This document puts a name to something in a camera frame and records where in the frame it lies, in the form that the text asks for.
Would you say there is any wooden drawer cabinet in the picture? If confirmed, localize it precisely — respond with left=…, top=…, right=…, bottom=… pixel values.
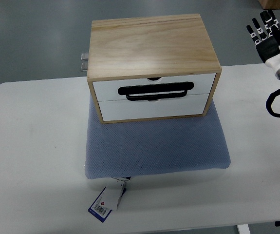
left=87, top=14, right=222, bottom=123

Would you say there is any grey metal table bracket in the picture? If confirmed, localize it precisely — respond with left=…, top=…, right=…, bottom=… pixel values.
left=81, top=52, right=89, bottom=72

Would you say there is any cardboard box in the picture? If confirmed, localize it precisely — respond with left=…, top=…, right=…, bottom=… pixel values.
left=258, top=0, right=280, bottom=10

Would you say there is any white drawer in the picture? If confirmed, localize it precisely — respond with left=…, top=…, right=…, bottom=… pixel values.
left=99, top=94, right=208, bottom=121
left=93, top=73, right=215, bottom=101

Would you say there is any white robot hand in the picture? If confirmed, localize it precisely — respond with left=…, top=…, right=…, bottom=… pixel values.
left=246, top=10, right=280, bottom=80

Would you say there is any white bottom drawer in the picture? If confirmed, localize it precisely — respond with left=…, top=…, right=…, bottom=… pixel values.
left=99, top=94, right=208, bottom=121

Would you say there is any white top drawer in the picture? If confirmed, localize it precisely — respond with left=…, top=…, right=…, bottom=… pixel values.
left=93, top=73, right=215, bottom=101

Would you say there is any blue mesh cushion mat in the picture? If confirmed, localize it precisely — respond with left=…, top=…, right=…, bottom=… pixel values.
left=85, top=104, right=231, bottom=179

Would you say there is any white table leg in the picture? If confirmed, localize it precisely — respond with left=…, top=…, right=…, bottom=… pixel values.
left=237, top=224, right=251, bottom=234

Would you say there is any white and blue price tag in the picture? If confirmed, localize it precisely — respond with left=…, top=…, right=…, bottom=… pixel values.
left=88, top=177, right=131, bottom=223

